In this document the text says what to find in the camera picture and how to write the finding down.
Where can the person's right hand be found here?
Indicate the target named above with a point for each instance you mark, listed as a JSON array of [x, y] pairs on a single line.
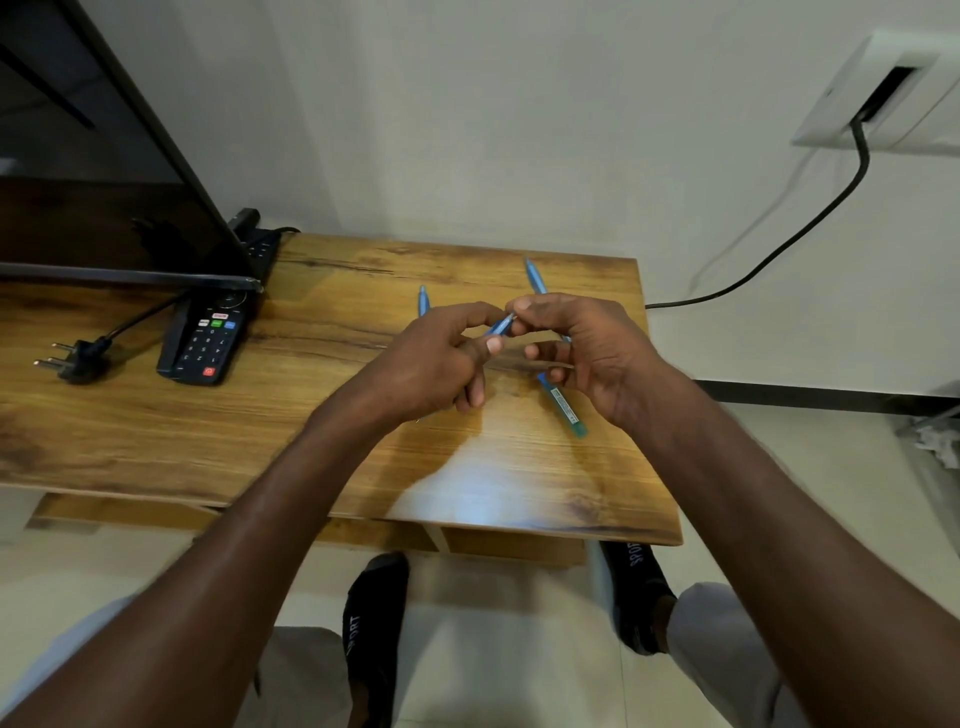
[[607, 352]]

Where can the black power strip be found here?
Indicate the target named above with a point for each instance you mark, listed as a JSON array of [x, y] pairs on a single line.
[[259, 247]]

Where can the black television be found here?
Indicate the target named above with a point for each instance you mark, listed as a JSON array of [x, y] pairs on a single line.
[[97, 202]]

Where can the person's right grey trouser leg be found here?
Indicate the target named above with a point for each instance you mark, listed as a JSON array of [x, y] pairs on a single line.
[[712, 637]]

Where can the person's right black sock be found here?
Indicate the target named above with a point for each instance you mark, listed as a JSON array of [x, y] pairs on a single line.
[[634, 600]]

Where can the person's grey trouser leg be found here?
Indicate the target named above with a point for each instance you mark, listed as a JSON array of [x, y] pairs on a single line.
[[307, 675], [712, 637]]

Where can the person's right forearm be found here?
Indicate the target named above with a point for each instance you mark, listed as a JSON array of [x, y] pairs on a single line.
[[795, 570]]

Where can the person's left black sock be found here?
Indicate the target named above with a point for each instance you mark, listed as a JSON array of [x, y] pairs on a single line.
[[373, 630]]

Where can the crumpled white tissue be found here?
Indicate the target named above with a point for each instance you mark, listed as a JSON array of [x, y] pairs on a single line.
[[941, 444]]

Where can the person's black sock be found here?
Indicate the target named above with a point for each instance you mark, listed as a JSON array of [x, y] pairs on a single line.
[[634, 600], [373, 630]]

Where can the white wall socket panel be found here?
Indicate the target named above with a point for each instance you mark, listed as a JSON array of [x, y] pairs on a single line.
[[915, 90]]

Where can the person's left grey trouser leg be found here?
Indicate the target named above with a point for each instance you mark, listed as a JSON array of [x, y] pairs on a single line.
[[307, 675]]

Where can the black remote control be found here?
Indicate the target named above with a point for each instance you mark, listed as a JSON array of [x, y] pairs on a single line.
[[202, 345]]

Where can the person's left forearm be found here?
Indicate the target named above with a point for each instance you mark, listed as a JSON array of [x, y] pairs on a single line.
[[195, 592]]

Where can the person's left hand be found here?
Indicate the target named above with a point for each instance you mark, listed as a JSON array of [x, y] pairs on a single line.
[[420, 367]]

